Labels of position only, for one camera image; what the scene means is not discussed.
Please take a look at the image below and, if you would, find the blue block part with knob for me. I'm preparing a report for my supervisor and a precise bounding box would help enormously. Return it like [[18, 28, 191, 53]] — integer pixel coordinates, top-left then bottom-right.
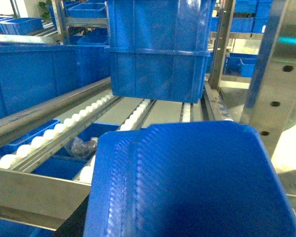
[[83, 121, 296, 237]]

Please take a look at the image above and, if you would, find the blue bin on roller track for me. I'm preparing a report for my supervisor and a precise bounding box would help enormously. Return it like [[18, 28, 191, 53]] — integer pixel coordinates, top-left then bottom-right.
[[107, 0, 215, 103]]

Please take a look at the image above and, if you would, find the blue bin left of track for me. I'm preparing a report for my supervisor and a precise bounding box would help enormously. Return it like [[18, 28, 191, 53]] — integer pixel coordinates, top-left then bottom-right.
[[0, 45, 110, 119]]

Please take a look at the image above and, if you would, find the clear plastic bag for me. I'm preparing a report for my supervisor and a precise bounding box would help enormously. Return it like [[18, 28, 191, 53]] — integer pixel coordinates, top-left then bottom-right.
[[65, 137, 99, 159]]

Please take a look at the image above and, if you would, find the stainless steel flow rack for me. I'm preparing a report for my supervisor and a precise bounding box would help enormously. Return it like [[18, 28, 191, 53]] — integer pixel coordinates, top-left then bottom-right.
[[0, 0, 296, 230]]

